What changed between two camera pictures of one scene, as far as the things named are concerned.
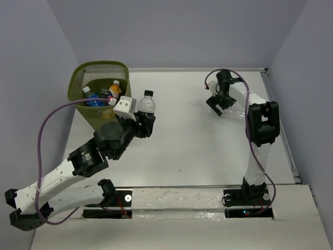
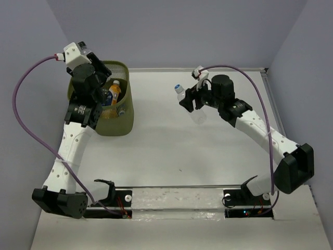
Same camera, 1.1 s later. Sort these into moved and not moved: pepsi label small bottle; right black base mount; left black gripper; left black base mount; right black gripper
Moved: left black gripper; pepsi label small bottle; right black gripper
Not moved: left black base mount; right black base mount
